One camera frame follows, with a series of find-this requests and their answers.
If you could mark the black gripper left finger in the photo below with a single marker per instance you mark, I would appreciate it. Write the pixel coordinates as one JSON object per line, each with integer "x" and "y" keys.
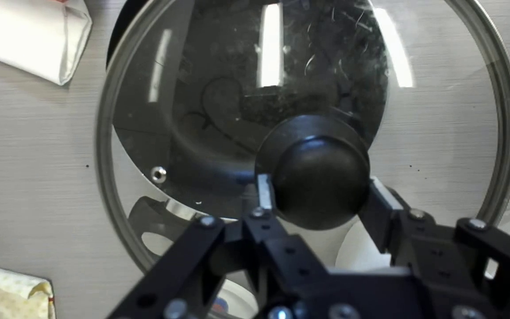
{"x": 281, "y": 272}

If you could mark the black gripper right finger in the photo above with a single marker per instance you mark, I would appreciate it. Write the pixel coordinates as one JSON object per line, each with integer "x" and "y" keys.
{"x": 458, "y": 272}

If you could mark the glass lid with black knob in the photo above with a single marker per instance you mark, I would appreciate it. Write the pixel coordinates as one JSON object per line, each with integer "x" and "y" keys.
{"x": 442, "y": 146}

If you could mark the black cooking pot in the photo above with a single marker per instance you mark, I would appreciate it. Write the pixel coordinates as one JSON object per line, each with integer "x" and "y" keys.
{"x": 196, "y": 86}

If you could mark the beige dish cloth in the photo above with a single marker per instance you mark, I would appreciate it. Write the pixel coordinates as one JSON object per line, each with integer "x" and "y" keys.
{"x": 25, "y": 297}

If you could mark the red striped white towel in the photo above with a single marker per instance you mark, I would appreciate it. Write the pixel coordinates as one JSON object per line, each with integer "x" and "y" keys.
{"x": 44, "y": 38}

